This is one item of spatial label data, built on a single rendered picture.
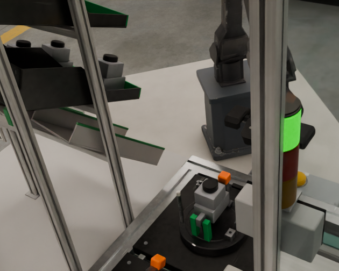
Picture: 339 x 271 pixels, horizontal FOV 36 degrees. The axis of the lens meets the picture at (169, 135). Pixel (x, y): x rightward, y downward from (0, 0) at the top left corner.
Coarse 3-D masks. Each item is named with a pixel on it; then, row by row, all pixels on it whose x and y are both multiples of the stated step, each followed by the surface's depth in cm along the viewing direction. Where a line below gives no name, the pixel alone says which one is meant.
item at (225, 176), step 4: (224, 172) 102; (220, 176) 101; (224, 176) 101; (228, 176) 101; (220, 180) 101; (224, 180) 101; (228, 180) 101; (224, 184) 101; (228, 184) 103; (228, 188) 103
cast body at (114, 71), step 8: (104, 56) 103; (112, 56) 103; (104, 64) 102; (112, 64) 102; (120, 64) 104; (104, 72) 102; (112, 72) 103; (120, 72) 105; (104, 80) 102; (112, 80) 104; (120, 80) 106; (104, 88) 103; (112, 88) 105; (120, 88) 106
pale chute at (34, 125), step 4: (0, 104) 115; (4, 104) 116; (0, 108) 111; (68, 108) 129; (0, 112) 108; (28, 112) 105; (32, 112) 106; (80, 112) 133; (32, 124) 107; (36, 124) 108; (36, 128) 108; (40, 128) 109
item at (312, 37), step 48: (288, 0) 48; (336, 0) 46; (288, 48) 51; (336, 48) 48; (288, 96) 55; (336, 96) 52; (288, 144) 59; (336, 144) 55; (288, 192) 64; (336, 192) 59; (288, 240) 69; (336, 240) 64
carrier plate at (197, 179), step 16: (192, 192) 113; (176, 208) 110; (160, 224) 107; (176, 224) 107; (144, 240) 104; (160, 240) 104; (176, 240) 103; (176, 256) 100; (192, 256) 100; (208, 256) 99; (224, 256) 99; (240, 256) 98
